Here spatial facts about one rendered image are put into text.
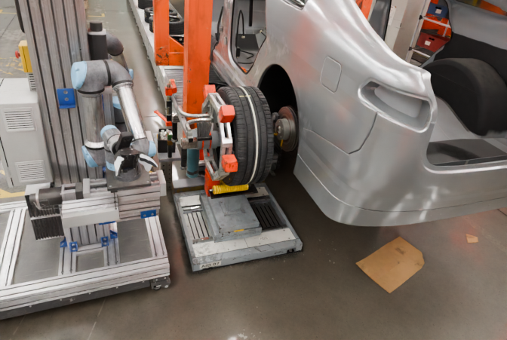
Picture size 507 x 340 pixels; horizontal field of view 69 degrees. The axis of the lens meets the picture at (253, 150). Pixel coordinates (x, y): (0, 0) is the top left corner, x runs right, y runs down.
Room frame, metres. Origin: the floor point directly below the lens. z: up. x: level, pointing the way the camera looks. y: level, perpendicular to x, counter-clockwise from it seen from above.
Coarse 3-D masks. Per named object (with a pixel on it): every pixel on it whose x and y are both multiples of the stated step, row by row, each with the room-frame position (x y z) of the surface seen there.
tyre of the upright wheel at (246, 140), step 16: (224, 96) 2.16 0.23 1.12; (240, 96) 2.08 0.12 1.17; (256, 96) 2.12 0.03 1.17; (240, 112) 1.96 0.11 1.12; (256, 112) 2.01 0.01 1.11; (240, 128) 1.90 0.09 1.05; (272, 128) 1.98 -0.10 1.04; (240, 144) 1.85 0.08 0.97; (256, 144) 1.89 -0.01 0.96; (272, 144) 1.93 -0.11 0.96; (240, 160) 1.83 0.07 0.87; (240, 176) 1.86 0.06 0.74; (256, 176) 1.91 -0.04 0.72
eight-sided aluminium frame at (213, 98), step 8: (208, 96) 2.18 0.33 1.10; (216, 96) 2.18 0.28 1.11; (208, 104) 2.24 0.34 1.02; (216, 104) 2.03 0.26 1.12; (224, 104) 2.05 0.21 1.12; (216, 112) 2.00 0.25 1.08; (224, 136) 1.88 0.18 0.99; (224, 144) 1.85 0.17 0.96; (224, 152) 1.85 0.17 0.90; (208, 160) 2.18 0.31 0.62; (208, 168) 2.10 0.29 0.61; (216, 168) 2.09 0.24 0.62; (216, 176) 1.92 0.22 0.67; (224, 176) 1.92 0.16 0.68
